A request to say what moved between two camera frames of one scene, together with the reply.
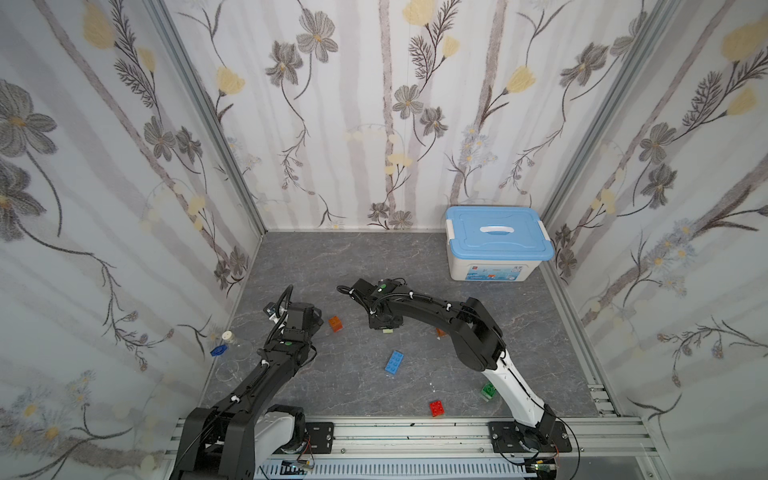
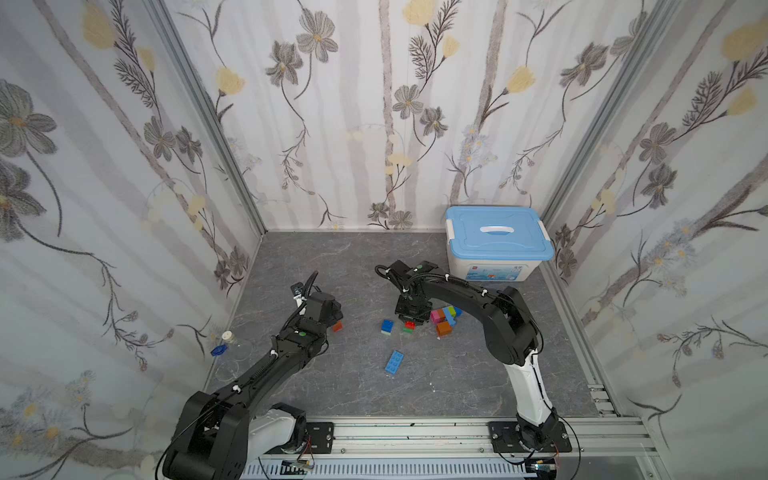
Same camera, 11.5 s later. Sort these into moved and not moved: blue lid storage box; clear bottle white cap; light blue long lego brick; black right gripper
Moved: black right gripper
Not moved: clear bottle white cap; light blue long lego brick; blue lid storage box
